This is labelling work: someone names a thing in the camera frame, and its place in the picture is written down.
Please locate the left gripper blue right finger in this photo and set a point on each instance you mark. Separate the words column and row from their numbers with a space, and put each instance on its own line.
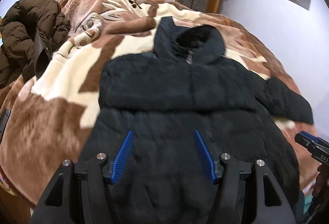
column 204, row 156

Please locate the black hooded puffer jacket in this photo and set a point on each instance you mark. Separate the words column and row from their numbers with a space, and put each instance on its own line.
column 187, row 85

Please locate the brown puffer jacket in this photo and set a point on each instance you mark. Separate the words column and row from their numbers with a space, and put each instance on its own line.
column 31, row 30

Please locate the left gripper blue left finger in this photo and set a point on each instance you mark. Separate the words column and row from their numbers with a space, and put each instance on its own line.
column 120, row 156

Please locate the person's right hand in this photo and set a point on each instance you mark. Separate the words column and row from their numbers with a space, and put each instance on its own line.
column 321, row 179

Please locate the brown cream plush blanket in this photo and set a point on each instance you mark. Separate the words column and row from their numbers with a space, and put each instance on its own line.
column 53, row 116

